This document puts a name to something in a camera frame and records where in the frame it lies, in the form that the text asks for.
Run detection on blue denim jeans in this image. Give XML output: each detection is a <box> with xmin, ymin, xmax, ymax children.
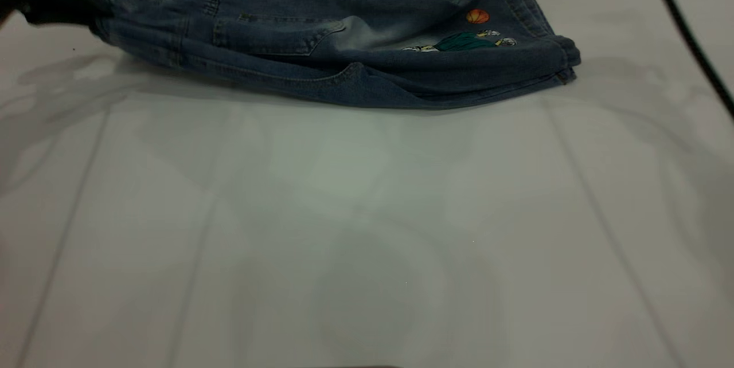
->
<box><xmin>89</xmin><ymin>0</ymin><xmax>583</xmax><ymax>111</ymax></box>

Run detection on thick black cable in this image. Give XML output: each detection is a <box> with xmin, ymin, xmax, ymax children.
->
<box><xmin>641</xmin><ymin>0</ymin><xmax>734</xmax><ymax>119</ymax></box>

